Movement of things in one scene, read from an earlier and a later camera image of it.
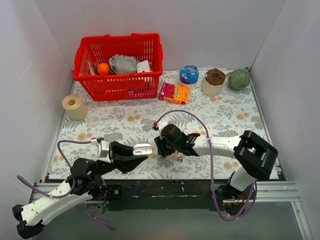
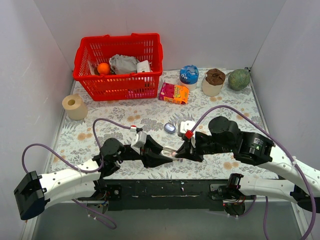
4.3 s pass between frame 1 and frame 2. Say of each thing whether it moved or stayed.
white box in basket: stayed
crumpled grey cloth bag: stayed
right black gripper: moved
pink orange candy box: stayed
